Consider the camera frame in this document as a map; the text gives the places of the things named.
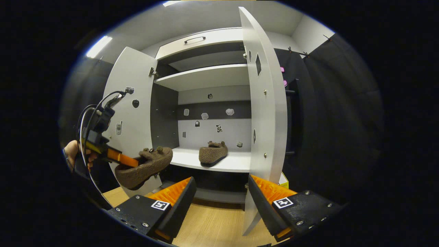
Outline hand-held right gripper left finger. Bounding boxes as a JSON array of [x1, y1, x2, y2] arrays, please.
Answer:
[[107, 176, 197, 239]]

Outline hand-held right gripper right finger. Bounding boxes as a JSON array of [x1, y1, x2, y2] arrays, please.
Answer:
[[248, 174, 343, 242]]

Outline brown fuzzy shoe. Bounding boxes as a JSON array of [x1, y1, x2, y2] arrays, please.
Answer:
[[199, 141, 228, 167], [115, 146, 174, 191]]

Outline white cabinet door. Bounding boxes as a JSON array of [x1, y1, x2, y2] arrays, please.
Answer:
[[103, 46, 164, 198], [238, 6, 288, 236]]

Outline white shoe cabinet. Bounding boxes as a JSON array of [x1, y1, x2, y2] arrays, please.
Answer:
[[103, 6, 288, 236]]

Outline black backdrop cloth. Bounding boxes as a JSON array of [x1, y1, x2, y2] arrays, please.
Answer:
[[274, 33, 384, 206]]

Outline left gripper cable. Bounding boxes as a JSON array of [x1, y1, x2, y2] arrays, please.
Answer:
[[78, 90, 127, 206]]

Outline black right door handle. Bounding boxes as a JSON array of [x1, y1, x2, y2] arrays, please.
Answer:
[[285, 79, 299, 155]]

